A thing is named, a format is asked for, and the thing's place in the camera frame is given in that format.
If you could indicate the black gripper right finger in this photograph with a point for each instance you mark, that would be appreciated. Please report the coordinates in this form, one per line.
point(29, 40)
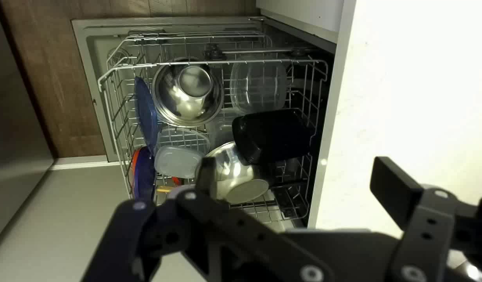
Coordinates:
point(426, 229)

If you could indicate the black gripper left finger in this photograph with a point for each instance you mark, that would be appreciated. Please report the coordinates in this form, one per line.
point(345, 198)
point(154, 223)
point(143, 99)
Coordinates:
point(235, 240)

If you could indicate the black plastic lunchbox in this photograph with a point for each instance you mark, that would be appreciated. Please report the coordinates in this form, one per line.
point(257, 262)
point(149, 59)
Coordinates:
point(274, 135)

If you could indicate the grey dishwasher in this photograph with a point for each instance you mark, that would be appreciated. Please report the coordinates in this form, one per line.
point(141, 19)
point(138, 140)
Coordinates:
point(94, 48)

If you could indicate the white round lid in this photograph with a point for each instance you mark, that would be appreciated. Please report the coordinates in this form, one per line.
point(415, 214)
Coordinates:
point(249, 190)

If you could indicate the small steel bowl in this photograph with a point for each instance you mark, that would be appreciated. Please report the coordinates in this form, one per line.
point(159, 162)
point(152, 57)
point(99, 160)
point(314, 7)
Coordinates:
point(231, 167)

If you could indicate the clear round lid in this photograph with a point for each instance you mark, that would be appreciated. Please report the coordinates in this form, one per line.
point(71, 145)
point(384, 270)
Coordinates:
point(176, 160)

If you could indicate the orange plate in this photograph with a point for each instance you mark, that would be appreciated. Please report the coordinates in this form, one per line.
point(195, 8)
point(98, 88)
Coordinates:
point(134, 165)

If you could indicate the large steel bowl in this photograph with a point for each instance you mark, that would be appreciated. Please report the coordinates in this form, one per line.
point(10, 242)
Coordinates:
point(188, 99)

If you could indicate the clear plastic container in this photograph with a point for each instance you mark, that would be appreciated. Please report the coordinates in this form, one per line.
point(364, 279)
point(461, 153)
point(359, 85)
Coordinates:
point(259, 87)

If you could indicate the white base cabinet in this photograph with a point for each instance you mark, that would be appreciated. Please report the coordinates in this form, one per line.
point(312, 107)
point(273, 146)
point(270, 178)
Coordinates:
point(332, 104)

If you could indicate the white baseboard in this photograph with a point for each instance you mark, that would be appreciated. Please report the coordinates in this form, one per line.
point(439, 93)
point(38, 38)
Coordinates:
point(85, 162)

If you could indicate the grey refrigerator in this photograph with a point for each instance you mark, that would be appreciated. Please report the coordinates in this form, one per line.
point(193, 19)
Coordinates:
point(16, 157)

